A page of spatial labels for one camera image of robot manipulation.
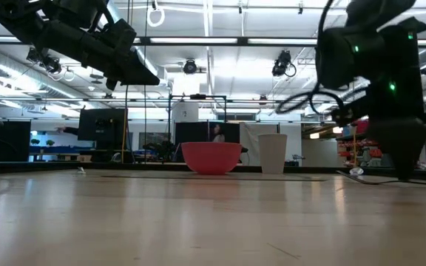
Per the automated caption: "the white hanging cloth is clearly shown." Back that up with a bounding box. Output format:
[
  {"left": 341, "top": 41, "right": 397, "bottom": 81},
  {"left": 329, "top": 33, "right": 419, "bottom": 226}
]
[{"left": 239, "top": 122, "right": 302, "bottom": 167}]

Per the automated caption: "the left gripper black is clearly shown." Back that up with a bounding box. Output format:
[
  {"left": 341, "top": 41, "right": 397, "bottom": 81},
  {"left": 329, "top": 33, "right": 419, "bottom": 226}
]
[{"left": 37, "top": 18, "right": 161, "bottom": 92}]

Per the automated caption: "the tall white cup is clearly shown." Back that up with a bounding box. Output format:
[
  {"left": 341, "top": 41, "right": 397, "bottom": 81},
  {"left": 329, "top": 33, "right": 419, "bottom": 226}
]
[{"left": 257, "top": 133, "right": 288, "bottom": 175}]

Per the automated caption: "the red plastic bowl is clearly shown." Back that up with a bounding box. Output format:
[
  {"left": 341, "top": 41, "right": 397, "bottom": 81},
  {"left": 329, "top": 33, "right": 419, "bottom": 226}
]
[{"left": 180, "top": 141, "right": 243, "bottom": 176}]

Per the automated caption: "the shelf with red bins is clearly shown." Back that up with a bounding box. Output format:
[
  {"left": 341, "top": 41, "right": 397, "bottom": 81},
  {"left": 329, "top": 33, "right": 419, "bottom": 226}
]
[{"left": 337, "top": 118, "right": 384, "bottom": 169}]

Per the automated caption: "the black monitor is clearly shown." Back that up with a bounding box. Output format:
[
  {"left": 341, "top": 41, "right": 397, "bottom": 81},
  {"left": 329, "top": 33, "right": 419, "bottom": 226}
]
[{"left": 78, "top": 108, "right": 129, "bottom": 151}]

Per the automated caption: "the thin black hanging cable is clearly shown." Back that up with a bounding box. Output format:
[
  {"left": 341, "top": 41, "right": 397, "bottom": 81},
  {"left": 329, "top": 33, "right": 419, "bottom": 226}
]
[{"left": 143, "top": 0, "right": 149, "bottom": 163}]

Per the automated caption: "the yellow black hanging cable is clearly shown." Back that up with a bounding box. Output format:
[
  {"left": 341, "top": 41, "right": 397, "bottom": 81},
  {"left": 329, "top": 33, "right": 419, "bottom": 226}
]
[{"left": 121, "top": 83, "right": 132, "bottom": 164}]

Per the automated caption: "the person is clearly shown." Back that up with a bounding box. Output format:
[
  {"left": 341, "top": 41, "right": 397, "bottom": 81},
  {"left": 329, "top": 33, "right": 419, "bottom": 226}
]
[
  {"left": 55, "top": 126, "right": 80, "bottom": 136},
  {"left": 209, "top": 123, "right": 227, "bottom": 144}
]

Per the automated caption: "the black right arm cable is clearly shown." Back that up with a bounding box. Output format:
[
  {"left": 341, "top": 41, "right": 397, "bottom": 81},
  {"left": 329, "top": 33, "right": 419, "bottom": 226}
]
[{"left": 274, "top": 83, "right": 347, "bottom": 115}]

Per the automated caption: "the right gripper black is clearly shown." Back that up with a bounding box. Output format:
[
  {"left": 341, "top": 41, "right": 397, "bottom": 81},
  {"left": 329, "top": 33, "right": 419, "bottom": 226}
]
[{"left": 366, "top": 72, "right": 426, "bottom": 182}]

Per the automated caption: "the white looped cable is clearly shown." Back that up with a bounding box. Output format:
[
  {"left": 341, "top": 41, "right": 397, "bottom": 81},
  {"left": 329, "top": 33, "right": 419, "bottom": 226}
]
[{"left": 146, "top": 0, "right": 166, "bottom": 28}]

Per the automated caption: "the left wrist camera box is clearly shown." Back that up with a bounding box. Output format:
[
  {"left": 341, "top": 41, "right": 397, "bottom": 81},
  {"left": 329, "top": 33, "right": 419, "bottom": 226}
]
[{"left": 101, "top": 18, "right": 138, "bottom": 51}]

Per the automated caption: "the overhead frame bar with lights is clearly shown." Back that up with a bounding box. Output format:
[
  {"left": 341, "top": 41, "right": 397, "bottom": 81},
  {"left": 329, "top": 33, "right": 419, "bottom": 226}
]
[{"left": 0, "top": 35, "right": 426, "bottom": 47}]

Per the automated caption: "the black long-handled utensil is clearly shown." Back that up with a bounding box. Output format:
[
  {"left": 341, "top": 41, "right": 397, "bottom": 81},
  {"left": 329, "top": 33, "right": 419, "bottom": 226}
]
[{"left": 337, "top": 169, "right": 426, "bottom": 187}]

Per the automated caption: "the thin dark table mat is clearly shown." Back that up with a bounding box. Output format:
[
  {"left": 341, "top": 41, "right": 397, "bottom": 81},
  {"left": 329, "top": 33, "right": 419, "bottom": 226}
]
[{"left": 100, "top": 174, "right": 328, "bottom": 183}]

